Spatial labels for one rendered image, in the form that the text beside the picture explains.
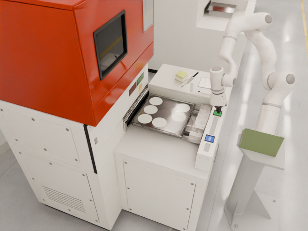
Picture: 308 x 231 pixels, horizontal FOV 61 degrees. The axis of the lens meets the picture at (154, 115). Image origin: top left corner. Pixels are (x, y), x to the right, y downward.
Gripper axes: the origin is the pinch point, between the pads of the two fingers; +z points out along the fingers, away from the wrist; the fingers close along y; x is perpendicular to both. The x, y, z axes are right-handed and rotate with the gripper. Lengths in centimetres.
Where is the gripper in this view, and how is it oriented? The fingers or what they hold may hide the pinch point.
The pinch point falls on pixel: (218, 110)
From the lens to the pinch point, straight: 183.1
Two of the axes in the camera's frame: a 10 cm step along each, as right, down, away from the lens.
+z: 1.9, 7.9, 5.9
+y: 9.1, 0.8, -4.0
